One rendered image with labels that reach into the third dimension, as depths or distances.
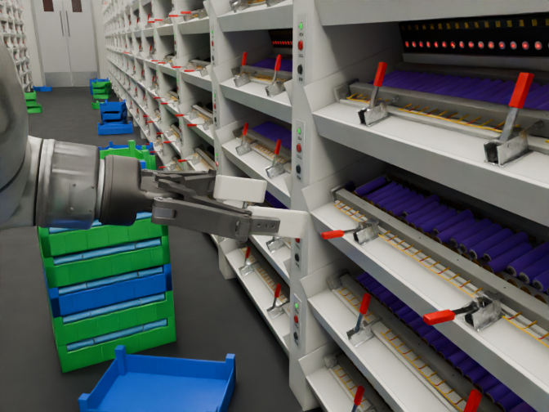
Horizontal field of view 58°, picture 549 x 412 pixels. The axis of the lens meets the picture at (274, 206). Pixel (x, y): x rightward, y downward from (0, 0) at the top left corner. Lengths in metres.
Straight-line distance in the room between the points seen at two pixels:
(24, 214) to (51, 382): 0.92
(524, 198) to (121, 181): 0.40
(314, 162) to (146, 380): 0.71
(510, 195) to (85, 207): 0.43
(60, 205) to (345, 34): 0.62
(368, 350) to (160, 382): 0.61
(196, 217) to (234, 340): 0.98
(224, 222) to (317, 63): 0.50
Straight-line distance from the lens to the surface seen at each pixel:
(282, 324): 1.32
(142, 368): 1.35
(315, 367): 1.16
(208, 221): 0.49
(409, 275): 0.73
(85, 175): 0.51
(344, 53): 0.95
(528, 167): 0.55
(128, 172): 0.53
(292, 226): 0.54
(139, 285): 1.35
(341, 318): 0.98
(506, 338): 0.62
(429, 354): 0.83
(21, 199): 0.52
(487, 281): 0.66
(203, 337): 1.47
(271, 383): 1.29
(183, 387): 1.30
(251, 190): 0.66
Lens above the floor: 0.80
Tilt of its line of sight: 19 degrees down
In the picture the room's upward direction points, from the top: straight up
